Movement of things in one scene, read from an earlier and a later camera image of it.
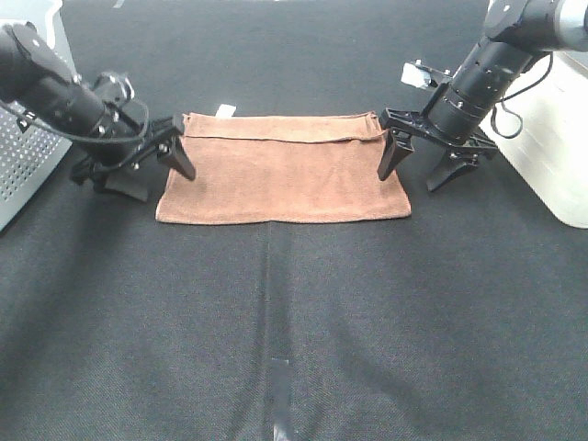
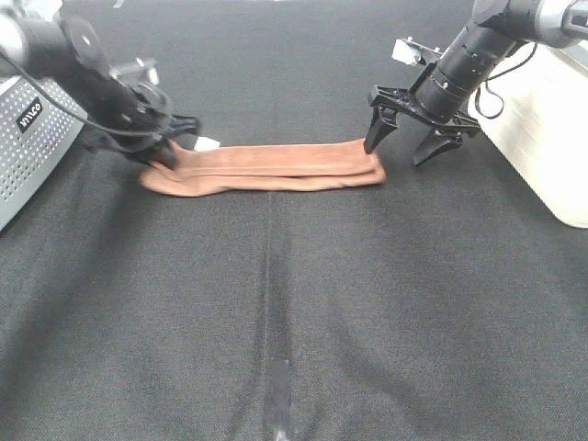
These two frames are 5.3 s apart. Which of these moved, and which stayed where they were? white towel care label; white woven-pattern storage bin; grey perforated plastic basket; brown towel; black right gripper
Moved: black right gripper; white towel care label; brown towel
Stayed: grey perforated plastic basket; white woven-pattern storage bin
